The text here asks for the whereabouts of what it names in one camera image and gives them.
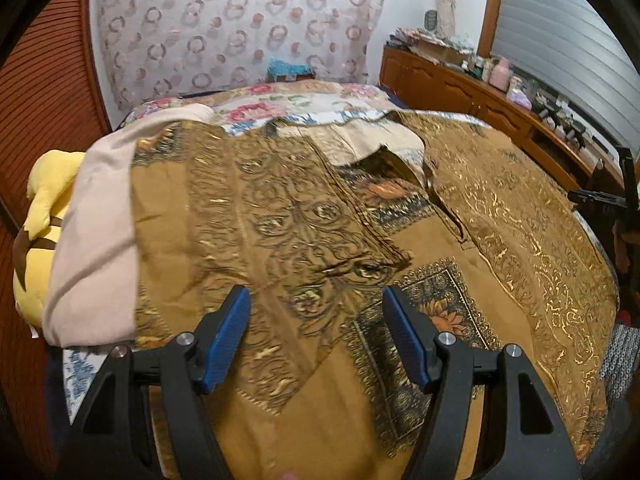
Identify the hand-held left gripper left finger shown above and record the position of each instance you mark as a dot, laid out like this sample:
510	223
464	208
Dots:
230	340

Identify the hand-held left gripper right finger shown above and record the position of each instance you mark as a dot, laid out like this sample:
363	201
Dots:
405	340

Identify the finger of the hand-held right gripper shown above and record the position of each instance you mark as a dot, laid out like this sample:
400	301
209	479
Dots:
627	185

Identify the brown gold patterned garment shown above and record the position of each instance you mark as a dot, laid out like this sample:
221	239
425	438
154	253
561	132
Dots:
310	240

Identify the small black tripod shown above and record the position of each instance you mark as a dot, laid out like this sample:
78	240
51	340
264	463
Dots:
547	110
574	132

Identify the purple tissue pack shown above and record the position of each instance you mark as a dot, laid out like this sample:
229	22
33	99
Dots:
519	97

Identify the blue floral bed sheet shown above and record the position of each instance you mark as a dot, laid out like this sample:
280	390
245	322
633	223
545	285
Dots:
82	370

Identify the beige cloth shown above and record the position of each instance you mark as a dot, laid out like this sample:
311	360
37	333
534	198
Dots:
95	240

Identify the pink thermos jug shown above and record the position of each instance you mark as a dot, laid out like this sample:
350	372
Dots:
500	75

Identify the black white patterned cloth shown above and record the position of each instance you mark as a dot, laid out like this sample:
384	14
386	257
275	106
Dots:
622	360

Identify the wooden cabinet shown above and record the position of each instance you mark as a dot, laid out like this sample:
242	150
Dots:
440	85

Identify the cardboard box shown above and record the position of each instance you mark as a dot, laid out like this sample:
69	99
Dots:
440	50

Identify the yellow plush toy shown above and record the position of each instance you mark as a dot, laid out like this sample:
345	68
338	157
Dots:
40	200

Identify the pink floral blanket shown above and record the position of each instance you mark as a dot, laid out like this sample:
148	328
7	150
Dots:
260	105

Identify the green round fan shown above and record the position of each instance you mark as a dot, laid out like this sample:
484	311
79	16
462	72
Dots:
430	20

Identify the teal box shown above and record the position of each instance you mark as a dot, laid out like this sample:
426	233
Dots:
287	67

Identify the wooden slatted door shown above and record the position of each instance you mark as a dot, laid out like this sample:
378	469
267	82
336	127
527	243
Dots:
55	85

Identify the circle patterned curtain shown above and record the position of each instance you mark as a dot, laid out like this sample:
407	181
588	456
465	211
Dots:
225	25

